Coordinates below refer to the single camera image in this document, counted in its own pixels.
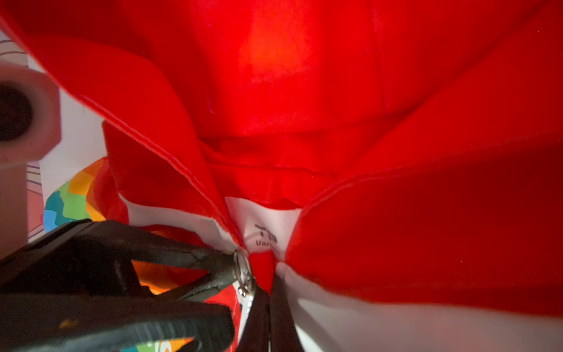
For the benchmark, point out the rainbow red white kids jacket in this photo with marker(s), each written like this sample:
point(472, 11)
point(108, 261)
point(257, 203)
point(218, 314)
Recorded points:
point(397, 163)

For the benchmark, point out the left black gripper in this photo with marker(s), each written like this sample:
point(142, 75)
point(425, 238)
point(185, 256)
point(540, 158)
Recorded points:
point(75, 289)

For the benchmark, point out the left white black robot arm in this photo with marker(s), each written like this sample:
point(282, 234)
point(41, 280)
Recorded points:
point(30, 128)

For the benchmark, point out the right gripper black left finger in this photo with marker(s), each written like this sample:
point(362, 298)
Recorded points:
point(256, 333)

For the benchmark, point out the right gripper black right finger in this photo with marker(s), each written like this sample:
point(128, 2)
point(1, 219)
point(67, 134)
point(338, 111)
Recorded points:
point(284, 337)

